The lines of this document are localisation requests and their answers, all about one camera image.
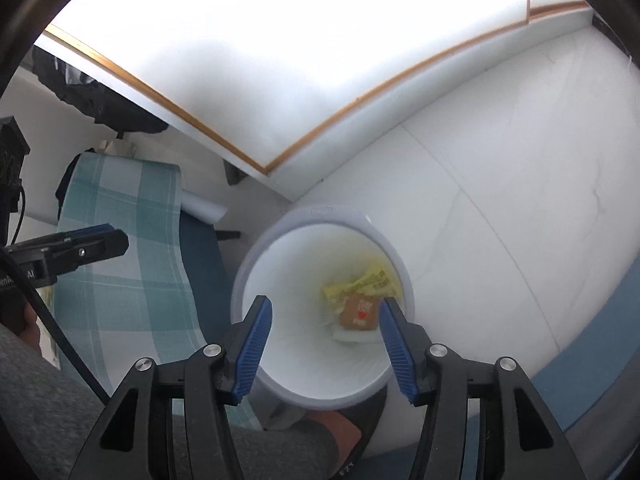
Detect black backpack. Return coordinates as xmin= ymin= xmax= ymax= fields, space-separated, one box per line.
xmin=30 ymin=45 xmax=168 ymax=136

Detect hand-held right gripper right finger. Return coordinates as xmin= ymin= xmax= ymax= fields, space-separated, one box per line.
xmin=378 ymin=296 xmax=587 ymax=480

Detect white trash bin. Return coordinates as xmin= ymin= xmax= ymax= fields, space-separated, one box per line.
xmin=231 ymin=204 xmax=416 ymax=408

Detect person's left hand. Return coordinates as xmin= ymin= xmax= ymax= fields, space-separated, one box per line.
xmin=15 ymin=304 xmax=43 ymax=346

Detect person's right foot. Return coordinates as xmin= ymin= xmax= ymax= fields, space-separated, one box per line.
xmin=312 ymin=410 xmax=362 ymax=456

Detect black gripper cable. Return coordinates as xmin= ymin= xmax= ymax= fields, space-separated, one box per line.
xmin=0 ymin=180 xmax=110 ymax=406

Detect black slipper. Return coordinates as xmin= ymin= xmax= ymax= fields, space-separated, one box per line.
xmin=295 ymin=390 xmax=390 ymax=461

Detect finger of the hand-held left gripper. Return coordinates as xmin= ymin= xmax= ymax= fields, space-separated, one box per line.
xmin=5 ymin=225 xmax=116 ymax=256
xmin=30 ymin=230 xmax=129 ymax=281

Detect rolled white paper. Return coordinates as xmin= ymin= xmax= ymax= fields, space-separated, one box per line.
xmin=181 ymin=189 xmax=228 ymax=222

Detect teal checkered tablecloth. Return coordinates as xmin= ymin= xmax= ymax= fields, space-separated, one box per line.
xmin=54 ymin=152 xmax=263 ymax=431

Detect brown paper packet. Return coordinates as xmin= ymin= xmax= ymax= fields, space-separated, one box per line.
xmin=337 ymin=294 xmax=381 ymax=332

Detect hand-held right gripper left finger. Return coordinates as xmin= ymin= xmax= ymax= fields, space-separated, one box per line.
xmin=67 ymin=294 xmax=274 ymax=480

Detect yellow printed wrapper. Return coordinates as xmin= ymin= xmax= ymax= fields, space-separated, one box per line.
xmin=322 ymin=267 xmax=398 ymax=303

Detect white tissue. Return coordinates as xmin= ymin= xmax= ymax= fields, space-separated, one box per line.
xmin=100 ymin=137 xmax=140 ymax=160

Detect dark blue table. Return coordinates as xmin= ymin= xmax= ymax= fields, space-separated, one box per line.
xmin=177 ymin=207 xmax=228 ymax=333

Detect white wood-trimmed window ledge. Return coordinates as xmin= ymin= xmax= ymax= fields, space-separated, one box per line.
xmin=35 ymin=0 xmax=593 ymax=178

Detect person's grey trousers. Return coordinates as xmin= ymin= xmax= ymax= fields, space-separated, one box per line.
xmin=0 ymin=320 xmax=341 ymax=480

